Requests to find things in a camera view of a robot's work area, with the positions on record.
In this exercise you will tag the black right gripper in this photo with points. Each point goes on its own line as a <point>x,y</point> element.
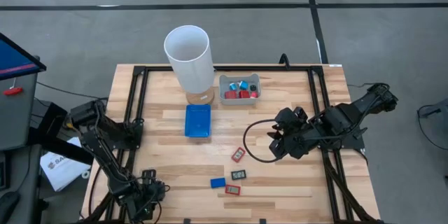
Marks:
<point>299,133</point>

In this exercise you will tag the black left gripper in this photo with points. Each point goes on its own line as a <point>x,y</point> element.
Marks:
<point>153,190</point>

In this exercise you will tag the red tray front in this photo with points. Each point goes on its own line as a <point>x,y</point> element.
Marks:
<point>232,189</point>

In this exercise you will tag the blue white USB charger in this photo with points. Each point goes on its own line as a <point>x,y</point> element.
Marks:
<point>233,86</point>
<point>244,85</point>

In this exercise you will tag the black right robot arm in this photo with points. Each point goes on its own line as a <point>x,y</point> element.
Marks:
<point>350,115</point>

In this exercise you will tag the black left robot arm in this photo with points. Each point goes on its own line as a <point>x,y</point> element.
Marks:
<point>105,157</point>

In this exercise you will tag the red digital clock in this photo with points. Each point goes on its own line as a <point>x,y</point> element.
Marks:
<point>238,154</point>

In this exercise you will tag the black red flat tray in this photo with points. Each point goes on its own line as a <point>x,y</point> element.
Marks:
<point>238,175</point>

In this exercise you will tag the small black item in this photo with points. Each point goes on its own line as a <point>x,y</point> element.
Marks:
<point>253,87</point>

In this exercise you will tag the grey plastic bin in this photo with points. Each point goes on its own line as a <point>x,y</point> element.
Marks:
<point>224,101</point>

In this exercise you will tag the blue plastic tray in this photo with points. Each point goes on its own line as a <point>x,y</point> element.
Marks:
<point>197,122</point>

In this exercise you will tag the white paper sheet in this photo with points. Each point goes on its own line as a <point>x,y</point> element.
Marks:
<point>63,168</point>

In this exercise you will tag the small white label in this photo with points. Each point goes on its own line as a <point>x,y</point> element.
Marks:
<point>335,65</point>

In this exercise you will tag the black support bar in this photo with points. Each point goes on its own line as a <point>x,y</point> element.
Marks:
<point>52,143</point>

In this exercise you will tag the white shade table lamp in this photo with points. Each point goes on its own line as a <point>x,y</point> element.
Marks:
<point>189,66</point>

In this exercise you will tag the black table edge bracket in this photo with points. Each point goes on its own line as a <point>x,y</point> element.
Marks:
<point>187,221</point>
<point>262,221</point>

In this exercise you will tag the black metal table frame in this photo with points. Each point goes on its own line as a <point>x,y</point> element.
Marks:
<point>227,68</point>

